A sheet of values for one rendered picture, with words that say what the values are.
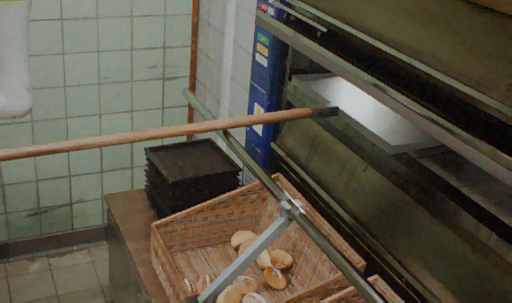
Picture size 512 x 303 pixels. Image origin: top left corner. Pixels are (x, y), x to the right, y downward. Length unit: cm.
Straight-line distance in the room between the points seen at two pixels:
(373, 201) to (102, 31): 152
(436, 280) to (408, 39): 59
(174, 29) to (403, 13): 149
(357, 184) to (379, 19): 49
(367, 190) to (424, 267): 30
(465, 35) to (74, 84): 186
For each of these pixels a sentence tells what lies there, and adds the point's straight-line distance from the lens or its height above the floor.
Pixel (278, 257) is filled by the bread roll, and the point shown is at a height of 69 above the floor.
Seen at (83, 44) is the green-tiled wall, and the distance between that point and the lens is 276.
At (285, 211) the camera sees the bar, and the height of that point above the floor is 116.
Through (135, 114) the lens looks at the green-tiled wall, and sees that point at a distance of 293.
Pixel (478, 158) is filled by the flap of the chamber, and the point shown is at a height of 140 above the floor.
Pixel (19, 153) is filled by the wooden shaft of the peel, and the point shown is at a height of 119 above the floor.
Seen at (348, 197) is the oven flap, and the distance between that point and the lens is 182.
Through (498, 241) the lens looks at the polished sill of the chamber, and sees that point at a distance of 141.
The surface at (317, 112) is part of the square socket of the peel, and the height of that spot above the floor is 120.
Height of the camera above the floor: 188
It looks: 25 degrees down
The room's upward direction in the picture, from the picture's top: 5 degrees clockwise
